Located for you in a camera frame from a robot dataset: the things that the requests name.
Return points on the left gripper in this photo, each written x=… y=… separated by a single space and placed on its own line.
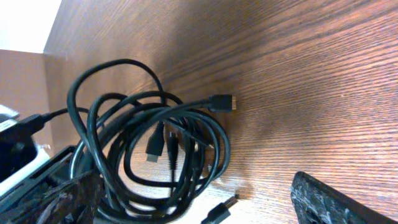
x=49 y=175

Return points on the left camera cable black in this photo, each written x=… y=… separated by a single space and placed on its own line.
x=49 y=116

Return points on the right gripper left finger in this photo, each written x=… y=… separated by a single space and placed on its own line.
x=85 y=191

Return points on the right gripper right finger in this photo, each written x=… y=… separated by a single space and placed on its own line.
x=317 y=203

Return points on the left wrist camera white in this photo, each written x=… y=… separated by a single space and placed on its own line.
x=20 y=154

